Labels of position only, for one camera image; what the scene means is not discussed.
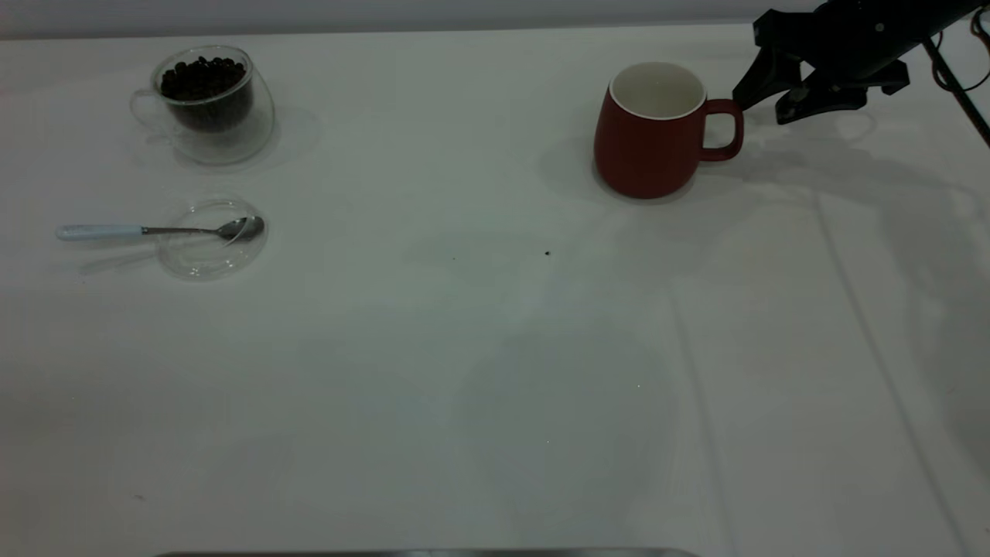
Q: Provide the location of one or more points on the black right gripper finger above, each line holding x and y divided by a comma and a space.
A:
769, 77
824, 100

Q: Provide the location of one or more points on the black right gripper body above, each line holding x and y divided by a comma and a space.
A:
851, 39

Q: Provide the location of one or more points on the red ceramic mug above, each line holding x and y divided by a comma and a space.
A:
646, 158

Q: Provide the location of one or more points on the clear glass cup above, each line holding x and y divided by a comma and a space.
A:
232, 143

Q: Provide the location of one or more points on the dark coffee beans pile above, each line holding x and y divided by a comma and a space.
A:
205, 85

